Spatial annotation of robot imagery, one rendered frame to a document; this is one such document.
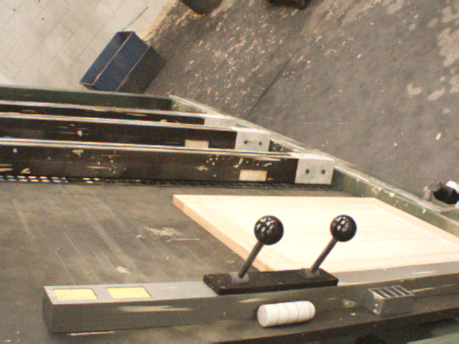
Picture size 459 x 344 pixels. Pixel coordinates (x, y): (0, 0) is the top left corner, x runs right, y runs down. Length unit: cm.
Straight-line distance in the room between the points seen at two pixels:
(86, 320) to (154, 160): 80
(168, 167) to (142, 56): 404
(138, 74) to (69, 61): 110
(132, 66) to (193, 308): 476
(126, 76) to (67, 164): 408
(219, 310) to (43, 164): 71
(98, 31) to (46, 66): 64
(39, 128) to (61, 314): 107
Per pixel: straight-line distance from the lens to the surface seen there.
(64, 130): 178
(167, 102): 277
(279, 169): 168
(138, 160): 149
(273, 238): 77
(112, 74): 544
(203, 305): 82
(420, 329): 108
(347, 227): 84
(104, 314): 77
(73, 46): 640
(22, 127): 176
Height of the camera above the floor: 202
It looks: 32 degrees down
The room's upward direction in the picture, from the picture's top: 50 degrees counter-clockwise
